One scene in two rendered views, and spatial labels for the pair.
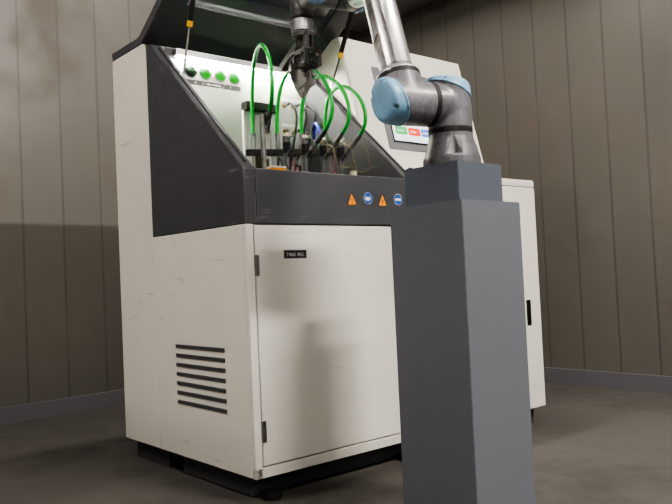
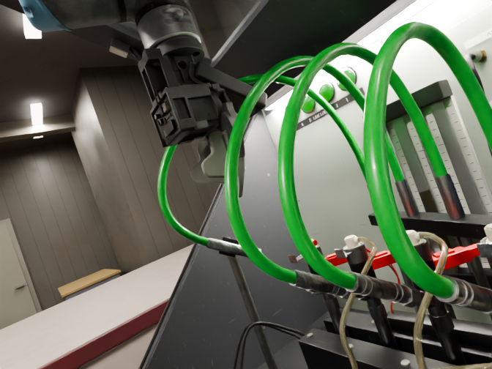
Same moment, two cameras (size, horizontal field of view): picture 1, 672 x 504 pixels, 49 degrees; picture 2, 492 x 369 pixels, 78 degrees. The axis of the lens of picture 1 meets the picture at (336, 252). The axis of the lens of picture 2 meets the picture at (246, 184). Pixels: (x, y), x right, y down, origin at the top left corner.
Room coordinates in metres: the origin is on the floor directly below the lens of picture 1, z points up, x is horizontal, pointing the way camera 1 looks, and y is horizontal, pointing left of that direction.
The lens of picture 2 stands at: (2.47, -0.32, 1.23)
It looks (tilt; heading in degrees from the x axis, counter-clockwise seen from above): 1 degrees up; 96
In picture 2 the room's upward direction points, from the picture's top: 20 degrees counter-clockwise
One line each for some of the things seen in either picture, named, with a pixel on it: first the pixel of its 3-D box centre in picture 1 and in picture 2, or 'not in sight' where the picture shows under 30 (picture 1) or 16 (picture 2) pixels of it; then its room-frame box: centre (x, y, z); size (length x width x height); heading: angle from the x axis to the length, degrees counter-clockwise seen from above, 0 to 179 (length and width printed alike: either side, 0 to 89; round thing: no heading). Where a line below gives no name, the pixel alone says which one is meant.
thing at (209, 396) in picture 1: (289, 346); not in sight; (2.50, 0.17, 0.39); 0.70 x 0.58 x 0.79; 130
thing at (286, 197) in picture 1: (334, 199); not in sight; (2.30, 0.00, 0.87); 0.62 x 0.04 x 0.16; 130
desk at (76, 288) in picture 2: not in sight; (94, 303); (-0.83, 4.06, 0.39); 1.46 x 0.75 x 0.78; 132
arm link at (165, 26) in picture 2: (302, 28); (171, 37); (2.40, 0.08, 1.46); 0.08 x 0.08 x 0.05
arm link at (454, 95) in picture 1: (446, 104); not in sight; (1.90, -0.31, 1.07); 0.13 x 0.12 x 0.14; 116
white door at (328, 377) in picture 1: (343, 335); not in sight; (2.29, -0.01, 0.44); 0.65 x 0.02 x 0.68; 130
